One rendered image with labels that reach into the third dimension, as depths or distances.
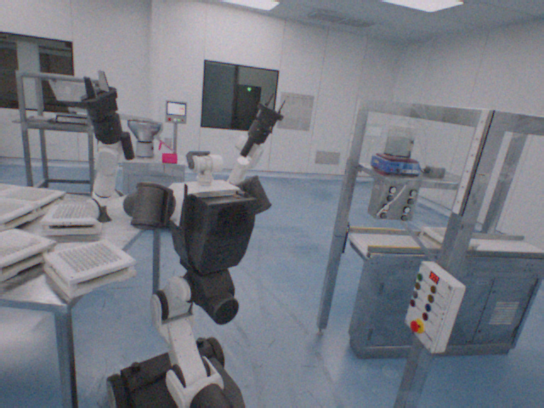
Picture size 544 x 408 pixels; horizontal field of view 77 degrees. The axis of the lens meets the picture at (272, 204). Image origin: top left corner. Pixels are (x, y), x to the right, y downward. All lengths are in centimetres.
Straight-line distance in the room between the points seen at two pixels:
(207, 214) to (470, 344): 223
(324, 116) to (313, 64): 100
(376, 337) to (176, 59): 542
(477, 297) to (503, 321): 33
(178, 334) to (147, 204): 80
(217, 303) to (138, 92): 551
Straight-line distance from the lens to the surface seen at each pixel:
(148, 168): 381
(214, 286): 135
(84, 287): 141
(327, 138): 731
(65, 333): 148
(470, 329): 282
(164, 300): 173
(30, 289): 151
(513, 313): 296
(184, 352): 179
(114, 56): 657
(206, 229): 115
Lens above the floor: 158
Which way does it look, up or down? 18 degrees down
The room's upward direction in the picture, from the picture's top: 7 degrees clockwise
